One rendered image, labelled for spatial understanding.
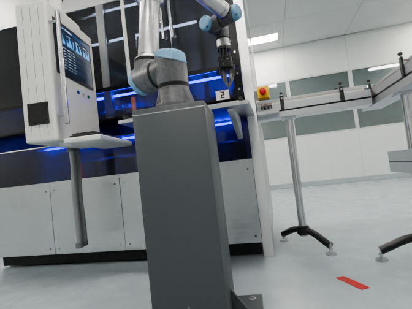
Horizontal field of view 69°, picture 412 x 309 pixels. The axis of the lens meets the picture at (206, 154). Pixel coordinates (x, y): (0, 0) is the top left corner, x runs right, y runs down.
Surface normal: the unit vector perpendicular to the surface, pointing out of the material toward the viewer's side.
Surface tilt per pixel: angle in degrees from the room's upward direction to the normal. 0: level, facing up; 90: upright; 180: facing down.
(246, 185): 90
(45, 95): 90
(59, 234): 90
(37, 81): 90
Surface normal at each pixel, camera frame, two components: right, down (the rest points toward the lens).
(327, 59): -0.22, -0.03
